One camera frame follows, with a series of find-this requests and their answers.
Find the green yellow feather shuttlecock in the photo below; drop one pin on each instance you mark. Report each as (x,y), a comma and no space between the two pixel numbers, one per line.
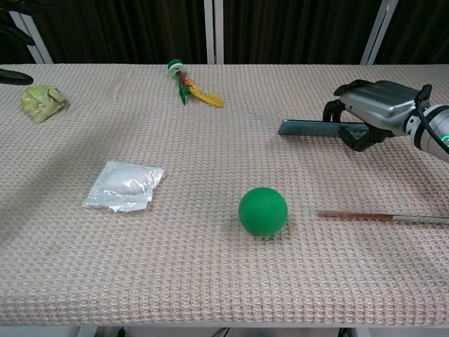
(184,86)

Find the crumpled green paper wrapper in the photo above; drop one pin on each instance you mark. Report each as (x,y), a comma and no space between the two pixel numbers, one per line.
(40,102)

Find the pink woven tablecloth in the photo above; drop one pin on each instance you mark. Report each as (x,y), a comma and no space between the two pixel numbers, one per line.
(196,267)

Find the black smartphone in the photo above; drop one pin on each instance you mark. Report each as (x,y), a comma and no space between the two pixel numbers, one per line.
(305,128)

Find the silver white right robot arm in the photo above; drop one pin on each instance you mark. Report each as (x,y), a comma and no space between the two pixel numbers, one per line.
(433,130)

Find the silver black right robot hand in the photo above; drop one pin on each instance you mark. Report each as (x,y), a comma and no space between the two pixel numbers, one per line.
(382,102)

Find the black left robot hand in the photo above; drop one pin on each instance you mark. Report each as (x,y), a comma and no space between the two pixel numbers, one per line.
(14,77)

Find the white metal frame post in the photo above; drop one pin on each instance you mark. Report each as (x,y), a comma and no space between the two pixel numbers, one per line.
(214,31)
(35,49)
(380,31)

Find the green foam ball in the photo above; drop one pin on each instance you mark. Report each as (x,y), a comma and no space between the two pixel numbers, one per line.
(263,211)

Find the dark curtain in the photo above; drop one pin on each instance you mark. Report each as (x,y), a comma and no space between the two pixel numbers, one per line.
(122,28)

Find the clear plastic bag white contents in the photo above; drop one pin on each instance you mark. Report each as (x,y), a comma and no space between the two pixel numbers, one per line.
(122,186)

